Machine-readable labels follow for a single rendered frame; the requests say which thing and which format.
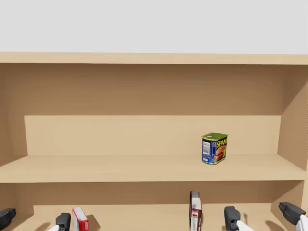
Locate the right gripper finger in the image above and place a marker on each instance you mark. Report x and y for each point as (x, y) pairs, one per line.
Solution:
(294, 214)
(231, 216)

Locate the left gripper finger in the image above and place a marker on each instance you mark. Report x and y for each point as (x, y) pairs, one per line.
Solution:
(63, 220)
(7, 215)

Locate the green and blue rectangular can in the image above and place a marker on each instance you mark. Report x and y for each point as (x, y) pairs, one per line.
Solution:
(213, 149)

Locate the pale wooden shelf unit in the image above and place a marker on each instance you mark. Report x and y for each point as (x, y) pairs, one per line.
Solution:
(120, 144)

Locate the red and white carton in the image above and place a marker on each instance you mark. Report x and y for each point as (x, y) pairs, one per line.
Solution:
(80, 221)

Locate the dark red carton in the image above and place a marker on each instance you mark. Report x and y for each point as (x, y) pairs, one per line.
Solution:
(195, 211)

